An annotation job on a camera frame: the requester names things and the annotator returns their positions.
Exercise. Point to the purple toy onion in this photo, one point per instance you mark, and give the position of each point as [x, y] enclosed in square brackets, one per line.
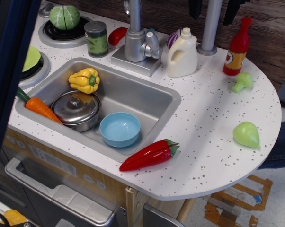
[173, 37]

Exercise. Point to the grey stove knob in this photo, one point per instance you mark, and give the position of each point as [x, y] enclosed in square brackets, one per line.
[45, 11]

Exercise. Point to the cream toy detergent bottle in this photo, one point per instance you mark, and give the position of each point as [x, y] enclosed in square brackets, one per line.
[182, 56]

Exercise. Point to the light blue plastic bowl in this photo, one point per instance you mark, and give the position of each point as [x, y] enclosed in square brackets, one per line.
[120, 129]

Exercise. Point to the steel pot with lid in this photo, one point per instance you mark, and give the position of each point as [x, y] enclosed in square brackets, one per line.
[77, 110]

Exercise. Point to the green toy pear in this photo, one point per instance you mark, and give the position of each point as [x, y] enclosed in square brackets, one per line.
[246, 133]

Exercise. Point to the green toy broccoli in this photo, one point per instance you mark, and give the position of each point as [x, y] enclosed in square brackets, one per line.
[243, 80]

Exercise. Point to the silver toy sink basin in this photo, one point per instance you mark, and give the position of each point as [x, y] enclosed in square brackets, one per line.
[118, 91]

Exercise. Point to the stove burner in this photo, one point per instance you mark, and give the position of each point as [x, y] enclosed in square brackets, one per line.
[56, 38]
[37, 76]

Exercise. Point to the front stove burner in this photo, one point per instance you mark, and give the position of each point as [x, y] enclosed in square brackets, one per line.
[37, 76]

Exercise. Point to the rear right stove burner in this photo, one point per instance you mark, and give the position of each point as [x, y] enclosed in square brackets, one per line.
[56, 38]

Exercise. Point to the grey metal post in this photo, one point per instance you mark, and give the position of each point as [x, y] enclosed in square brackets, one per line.
[207, 47]

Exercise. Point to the yellow toy bell pepper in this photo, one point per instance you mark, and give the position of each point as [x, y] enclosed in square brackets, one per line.
[86, 80]

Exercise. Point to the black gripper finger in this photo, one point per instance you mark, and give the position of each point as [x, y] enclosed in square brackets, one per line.
[194, 8]
[231, 11]

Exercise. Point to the green toy cabbage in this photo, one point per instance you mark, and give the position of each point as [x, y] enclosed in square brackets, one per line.
[64, 17]

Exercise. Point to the red toy ketchup bottle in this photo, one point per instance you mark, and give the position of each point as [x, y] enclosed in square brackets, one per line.
[238, 49]

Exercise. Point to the toy oven door handle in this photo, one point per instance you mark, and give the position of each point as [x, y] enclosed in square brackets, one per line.
[60, 206]

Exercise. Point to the orange toy carrot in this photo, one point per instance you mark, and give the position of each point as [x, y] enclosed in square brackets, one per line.
[36, 105]

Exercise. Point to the silver toy faucet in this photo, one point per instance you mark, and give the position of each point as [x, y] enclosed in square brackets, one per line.
[141, 52]

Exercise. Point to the green toy food can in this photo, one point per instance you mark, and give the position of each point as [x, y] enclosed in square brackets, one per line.
[96, 38]

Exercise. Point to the dark blue foreground post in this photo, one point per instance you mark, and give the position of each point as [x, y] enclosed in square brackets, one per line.
[17, 21]

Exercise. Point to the yellow object bottom corner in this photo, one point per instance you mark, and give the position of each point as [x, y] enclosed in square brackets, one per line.
[14, 217]

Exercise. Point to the red toy chili pepper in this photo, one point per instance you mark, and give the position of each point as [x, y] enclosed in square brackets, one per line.
[153, 154]

